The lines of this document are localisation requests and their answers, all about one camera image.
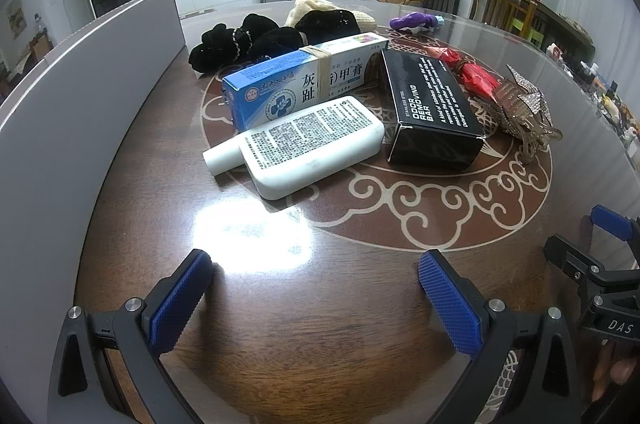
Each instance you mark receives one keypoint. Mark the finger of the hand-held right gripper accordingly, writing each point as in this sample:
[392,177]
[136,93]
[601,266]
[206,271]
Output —
[612,221]
[570,256]

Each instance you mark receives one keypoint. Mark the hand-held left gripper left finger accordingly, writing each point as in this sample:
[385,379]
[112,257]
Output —
[180,299]

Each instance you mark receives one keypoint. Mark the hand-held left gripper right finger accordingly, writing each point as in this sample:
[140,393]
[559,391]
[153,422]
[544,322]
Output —
[450,299]

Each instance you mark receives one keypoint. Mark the rhinestone hair claw clip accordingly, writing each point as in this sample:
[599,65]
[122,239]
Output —
[525,114]

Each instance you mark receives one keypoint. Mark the black cardboard box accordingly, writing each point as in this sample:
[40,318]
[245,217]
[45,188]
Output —
[430,104]

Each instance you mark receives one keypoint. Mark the grey storage box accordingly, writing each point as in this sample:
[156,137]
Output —
[75,129]

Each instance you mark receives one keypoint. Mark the red packet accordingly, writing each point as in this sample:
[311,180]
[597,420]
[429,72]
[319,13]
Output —
[475,76]

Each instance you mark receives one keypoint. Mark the white plastic bottle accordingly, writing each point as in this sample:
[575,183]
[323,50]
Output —
[310,139]

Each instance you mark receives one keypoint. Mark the blue and white medicine box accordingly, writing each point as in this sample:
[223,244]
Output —
[280,84]

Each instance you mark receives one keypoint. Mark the wooden desktop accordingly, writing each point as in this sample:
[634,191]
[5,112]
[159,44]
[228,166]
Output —
[350,224]

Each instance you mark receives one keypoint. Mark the person's right hand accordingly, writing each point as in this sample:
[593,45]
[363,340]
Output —
[602,369]

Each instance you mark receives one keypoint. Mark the cluttered wooden sideboard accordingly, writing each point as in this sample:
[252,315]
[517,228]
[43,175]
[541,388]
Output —
[575,39]

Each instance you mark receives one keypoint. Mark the green seat chair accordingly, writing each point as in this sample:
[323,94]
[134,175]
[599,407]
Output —
[525,29]

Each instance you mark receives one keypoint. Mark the wooden dining chair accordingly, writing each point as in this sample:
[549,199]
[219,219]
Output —
[500,1]

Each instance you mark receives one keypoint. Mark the tan rubber band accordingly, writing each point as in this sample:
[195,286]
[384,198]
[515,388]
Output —
[320,64]

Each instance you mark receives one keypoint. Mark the purple toy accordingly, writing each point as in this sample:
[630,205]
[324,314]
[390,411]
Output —
[410,21]

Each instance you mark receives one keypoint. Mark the dark wooden furniture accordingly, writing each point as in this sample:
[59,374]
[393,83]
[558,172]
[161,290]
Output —
[35,49]

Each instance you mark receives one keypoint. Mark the framed wall picture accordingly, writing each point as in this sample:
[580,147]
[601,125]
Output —
[16,16]

